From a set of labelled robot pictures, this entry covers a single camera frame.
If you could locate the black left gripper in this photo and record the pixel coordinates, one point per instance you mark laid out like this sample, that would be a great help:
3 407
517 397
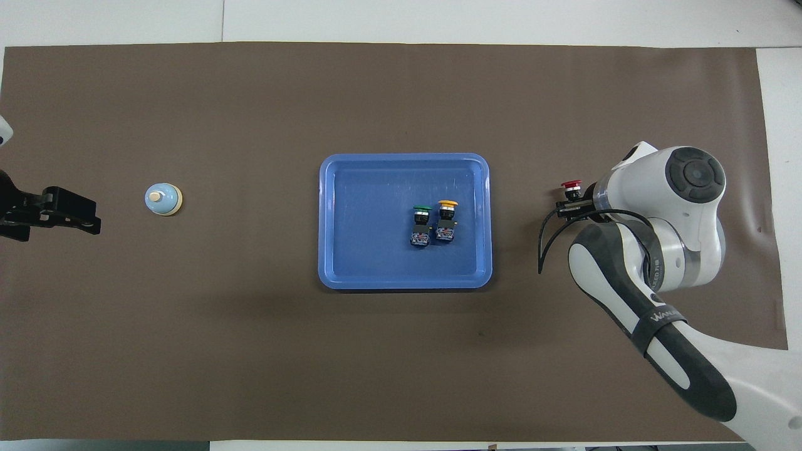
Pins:
15 200

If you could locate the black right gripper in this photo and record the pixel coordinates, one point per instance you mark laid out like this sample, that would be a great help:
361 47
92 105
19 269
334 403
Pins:
598 203

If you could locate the red push button switch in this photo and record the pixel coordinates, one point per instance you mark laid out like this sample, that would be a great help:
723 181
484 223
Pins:
571 186

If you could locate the light blue call bell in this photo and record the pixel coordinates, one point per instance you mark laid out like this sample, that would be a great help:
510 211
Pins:
163 200

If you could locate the yellow push button switch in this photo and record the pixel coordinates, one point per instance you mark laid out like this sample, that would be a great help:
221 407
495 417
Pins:
446 222

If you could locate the green push button switch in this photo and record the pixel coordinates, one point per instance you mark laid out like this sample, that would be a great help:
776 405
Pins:
422 228

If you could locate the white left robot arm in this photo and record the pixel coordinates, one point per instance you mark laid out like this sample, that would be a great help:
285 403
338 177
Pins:
5 131

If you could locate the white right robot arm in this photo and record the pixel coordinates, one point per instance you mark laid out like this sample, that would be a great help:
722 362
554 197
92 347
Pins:
677 225

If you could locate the blue plastic tray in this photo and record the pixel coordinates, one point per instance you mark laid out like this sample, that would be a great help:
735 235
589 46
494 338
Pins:
376 250

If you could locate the brown table mat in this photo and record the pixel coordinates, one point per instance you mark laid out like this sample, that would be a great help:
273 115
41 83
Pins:
401 363

